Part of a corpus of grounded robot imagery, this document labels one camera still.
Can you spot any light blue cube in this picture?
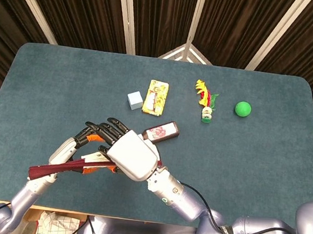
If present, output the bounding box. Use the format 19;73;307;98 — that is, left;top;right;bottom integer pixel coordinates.
126;90;145;112

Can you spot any brown bottle with white cap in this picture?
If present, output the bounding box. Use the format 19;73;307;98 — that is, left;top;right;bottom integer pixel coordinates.
140;117;182;146

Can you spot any yellow snack packet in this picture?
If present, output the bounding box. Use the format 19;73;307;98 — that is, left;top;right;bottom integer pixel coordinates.
141;79;170;117

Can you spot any blue felt table mat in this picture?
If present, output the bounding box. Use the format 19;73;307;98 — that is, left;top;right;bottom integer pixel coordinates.
0;38;313;234

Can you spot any white checked cloth bag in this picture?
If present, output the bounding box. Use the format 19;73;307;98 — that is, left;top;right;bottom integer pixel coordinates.
36;210;81;234

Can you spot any dark brown pleated curtain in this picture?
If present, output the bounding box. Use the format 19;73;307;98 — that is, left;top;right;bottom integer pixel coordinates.
0;0;313;152

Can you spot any white triangular frame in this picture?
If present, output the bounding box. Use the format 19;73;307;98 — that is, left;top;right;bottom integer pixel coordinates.
157;40;215;65

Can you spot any white metal frame post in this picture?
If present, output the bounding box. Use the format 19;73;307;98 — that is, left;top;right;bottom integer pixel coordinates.
110;0;142;55
245;0;309;76
185;0;209;48
0;0;63;46

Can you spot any cardboard box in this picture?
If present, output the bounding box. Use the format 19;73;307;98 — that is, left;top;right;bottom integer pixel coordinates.
24;207;88;228

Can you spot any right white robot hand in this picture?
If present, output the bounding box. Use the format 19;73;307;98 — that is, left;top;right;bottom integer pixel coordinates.
93;116;164;184

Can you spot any black floor cable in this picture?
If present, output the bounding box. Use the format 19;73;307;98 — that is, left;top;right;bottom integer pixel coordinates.
75;215;97;234

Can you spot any green ball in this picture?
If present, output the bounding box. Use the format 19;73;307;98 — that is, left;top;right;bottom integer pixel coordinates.
234;100;253;118

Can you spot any colourful feather shuttlecock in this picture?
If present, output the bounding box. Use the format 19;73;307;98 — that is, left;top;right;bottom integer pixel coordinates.
191;79;221;125

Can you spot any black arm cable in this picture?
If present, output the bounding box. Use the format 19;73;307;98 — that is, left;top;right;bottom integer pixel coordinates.
174;181;306;234

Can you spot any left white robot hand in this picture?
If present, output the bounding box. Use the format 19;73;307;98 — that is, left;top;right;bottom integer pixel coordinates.
48;117;109;171

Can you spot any white paper folding fan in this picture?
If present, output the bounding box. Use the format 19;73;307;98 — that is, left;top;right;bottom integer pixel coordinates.
27;144;119;190

